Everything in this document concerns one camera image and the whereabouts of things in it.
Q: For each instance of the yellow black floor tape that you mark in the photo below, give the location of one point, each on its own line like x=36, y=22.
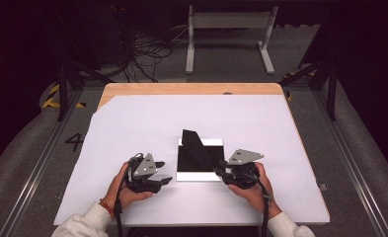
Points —
x=290, y=97
x=51, y=95

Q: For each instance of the dark table grommet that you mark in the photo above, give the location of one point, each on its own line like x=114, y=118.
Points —
x=227, y=93

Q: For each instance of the small grey table clip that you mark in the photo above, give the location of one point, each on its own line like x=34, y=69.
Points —
x=323, y=187
x=59, y=195

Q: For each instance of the white table mat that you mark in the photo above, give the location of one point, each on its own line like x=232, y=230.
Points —
x=214, y=115

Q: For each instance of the person's right hand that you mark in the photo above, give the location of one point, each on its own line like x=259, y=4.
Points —
x=257, y=197

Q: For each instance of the aluminium floor rail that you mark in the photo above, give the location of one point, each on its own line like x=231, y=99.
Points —
x=352, y=158
x=40, y=164

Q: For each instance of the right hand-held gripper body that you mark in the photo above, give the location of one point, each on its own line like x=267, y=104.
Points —
x=244, y=156

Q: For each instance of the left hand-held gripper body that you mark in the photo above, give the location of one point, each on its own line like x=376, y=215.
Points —
x=144, y=168

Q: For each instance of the black metal stand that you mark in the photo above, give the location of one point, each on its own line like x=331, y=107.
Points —
x=331, y=89
x=62, y=89

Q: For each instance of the black sheet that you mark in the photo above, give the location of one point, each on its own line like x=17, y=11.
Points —
x=194, y=148

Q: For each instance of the white metal stand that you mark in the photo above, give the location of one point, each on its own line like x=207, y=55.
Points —
x=229, y=20

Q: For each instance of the person's left hand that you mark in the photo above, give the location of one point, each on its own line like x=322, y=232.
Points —
x=116, y=191

